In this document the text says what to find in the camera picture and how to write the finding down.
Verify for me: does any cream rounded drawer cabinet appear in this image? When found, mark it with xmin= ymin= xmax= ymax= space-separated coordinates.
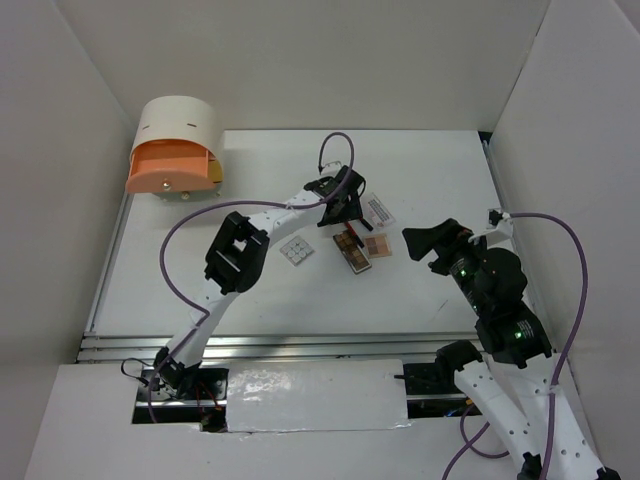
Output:
xmin=124 ymin=95 xmax=224 ymax=203

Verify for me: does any small pink blush palette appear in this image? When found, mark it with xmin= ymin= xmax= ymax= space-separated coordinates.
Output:
xmin=363 ymin=233 xmax=392 ymax=259

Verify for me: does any yellow drawer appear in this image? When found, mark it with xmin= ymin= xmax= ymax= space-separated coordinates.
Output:
xmin=208 ymin=158 xmax=224 ymax=184

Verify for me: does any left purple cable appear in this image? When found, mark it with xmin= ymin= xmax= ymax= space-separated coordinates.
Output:
xmin=147 ymin=131 xmax=357 ymax=424

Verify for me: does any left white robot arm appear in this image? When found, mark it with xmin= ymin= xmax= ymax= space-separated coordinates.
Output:
xmin=153 ymin=166 xmax=366 ymax=399

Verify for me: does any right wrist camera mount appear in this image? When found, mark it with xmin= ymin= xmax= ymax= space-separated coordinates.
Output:
xmin=483 ymin=209 xmax=514 ymax=244

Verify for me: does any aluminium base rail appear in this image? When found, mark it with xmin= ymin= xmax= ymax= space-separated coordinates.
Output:
xmin=76 ymin=332 xmax=482 ymax=364

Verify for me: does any white foil cover sheet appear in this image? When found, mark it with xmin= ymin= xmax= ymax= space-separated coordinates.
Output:
xmin=226 ymin=359 xmax=410 ymax=433

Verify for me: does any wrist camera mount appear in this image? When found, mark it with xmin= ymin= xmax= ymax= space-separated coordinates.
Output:
xmin=319 ymin=160 xmax=343 ymax=177
xmin=483 ymin=209 xmax=514 ymax=244

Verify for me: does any pink top drawer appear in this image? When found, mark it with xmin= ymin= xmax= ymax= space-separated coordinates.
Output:
xmin=125 ymin=140 xmax=217 ymax=194

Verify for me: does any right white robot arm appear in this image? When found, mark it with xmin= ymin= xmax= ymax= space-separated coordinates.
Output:
xmin=402 ymin=210 xmax=619 ymax=479

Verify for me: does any red lip liner tube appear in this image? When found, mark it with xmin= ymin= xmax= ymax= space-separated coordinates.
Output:
xmin=344 ymin=221 xmax=364 ymax=248

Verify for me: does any right false lash box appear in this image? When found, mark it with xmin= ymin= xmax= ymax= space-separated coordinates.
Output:
xmin=365 ymin=193 xmax=396 ymax=230

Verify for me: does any white nine-pan palette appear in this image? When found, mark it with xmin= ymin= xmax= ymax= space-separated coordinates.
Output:
xmin=280 ymin=235 xmax=315 ymax=266

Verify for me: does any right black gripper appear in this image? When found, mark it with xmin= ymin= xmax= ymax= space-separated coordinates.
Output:
xmin=401 ymin=215 xmax=491 ymax=312

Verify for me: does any long brown eyeshadow palette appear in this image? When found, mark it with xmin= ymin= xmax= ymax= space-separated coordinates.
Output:
xmin=333 ymin=230 xmax=372 ymax=274

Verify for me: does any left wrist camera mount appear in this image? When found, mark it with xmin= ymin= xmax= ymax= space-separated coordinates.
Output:
xmin=319 ymin=160 xmax=343 ymax=177

